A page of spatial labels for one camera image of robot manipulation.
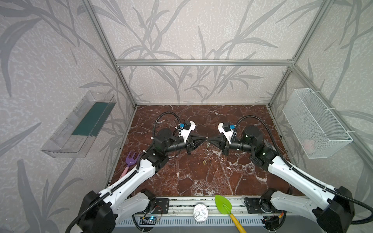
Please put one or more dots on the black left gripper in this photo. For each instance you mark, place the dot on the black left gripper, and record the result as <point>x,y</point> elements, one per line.
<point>189,145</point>

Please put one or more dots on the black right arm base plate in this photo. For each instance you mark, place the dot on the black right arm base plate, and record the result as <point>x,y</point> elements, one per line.
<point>256,205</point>

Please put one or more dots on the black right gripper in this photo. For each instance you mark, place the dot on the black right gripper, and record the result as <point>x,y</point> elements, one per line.
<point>226,145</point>

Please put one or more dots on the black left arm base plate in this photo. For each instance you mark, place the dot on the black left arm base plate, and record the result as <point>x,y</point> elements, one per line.
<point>159,206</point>

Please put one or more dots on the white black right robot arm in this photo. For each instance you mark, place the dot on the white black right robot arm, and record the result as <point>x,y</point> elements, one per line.
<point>331,212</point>

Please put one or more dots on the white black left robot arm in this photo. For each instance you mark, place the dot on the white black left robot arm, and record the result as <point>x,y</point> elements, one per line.
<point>101,212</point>

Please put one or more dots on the pink object in basket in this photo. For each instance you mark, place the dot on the pink object in basket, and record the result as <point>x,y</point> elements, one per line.
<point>309,146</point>

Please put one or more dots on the white wire mesh basket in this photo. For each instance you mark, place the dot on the white wire mesh basket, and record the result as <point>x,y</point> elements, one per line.
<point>310,118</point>

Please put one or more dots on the grey metal tongs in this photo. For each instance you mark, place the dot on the grey metal tongs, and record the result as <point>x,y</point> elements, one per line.
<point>269,148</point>

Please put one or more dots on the green toy shovel yellow handle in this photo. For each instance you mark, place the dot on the green toy shovel yellow handle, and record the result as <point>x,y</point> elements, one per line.
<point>225,207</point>

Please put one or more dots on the round silver tin lid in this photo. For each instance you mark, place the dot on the round silver tin lid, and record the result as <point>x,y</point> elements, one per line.
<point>200,213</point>

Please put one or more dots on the clear plastic wall tray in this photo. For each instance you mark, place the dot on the clear plastic wall tray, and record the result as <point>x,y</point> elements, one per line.
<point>78,132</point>

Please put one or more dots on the purple toy rake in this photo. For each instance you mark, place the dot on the purple toy rake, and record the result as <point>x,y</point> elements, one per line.
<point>131,159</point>

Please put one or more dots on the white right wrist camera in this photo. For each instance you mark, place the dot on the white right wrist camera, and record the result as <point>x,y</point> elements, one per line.
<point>229,131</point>

